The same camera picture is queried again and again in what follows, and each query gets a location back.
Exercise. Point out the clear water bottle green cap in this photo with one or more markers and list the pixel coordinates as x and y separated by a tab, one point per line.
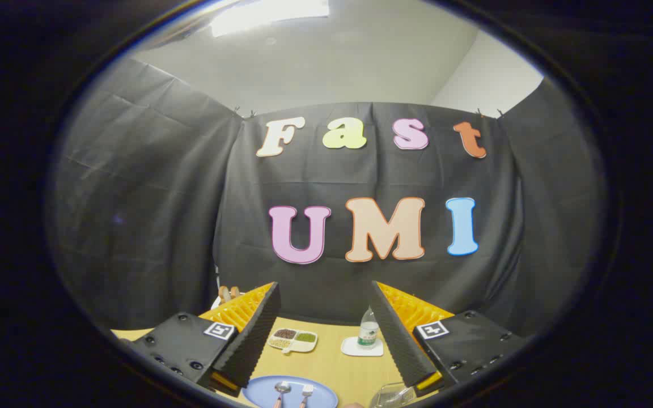
368	331

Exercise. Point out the white square coaster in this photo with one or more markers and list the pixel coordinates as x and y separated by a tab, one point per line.
352	347

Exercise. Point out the toast slice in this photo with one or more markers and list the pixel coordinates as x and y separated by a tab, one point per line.
224	294
234	292

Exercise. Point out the blue round plate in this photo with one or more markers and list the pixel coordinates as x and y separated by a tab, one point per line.
261	391

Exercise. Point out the ceiling light panel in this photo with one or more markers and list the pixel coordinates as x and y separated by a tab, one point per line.
270	14

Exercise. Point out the white divided dish of beans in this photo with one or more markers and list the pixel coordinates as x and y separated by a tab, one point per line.
293	339

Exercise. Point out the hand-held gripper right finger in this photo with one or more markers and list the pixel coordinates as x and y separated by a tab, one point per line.
397	334

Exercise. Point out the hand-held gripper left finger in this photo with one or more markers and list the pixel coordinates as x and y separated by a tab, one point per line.
250	334

